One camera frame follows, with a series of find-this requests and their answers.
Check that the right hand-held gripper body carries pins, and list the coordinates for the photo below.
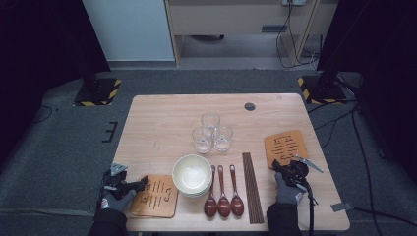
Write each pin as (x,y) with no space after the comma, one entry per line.
(296,173)

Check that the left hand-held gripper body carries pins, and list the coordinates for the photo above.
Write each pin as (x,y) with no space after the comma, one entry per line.
(116,178)

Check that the bundle of brown chopsticks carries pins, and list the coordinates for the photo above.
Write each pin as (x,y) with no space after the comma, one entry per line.
(253,190)

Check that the reddish brown wooden spoon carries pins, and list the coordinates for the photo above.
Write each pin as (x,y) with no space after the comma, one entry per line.
(237,205)
(210,206)
(224,206)

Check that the person's left hand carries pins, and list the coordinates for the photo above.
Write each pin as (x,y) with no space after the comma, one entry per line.
(116,201)

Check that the grey tape piece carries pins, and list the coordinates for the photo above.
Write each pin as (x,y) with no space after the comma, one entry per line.
(342,206)

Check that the clear drinking glass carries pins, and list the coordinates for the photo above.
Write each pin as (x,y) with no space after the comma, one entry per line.
(210,119)
(202,142)
(223,139)

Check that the round grey table grommet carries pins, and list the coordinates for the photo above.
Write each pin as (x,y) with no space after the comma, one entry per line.
(250,106)

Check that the black stand with striped base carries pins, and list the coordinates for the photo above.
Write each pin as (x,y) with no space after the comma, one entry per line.
(323,90)
(98,93)

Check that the black curtain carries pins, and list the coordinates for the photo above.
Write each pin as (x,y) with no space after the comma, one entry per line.
(39,49)
(387,65)

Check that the white cabinet panel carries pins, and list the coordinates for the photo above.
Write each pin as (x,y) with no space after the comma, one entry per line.
(131,29)

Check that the beige wooden desk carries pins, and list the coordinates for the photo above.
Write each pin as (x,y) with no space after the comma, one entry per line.
(229,19)

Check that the white power strip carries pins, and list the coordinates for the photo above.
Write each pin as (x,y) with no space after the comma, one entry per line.
(294,2)

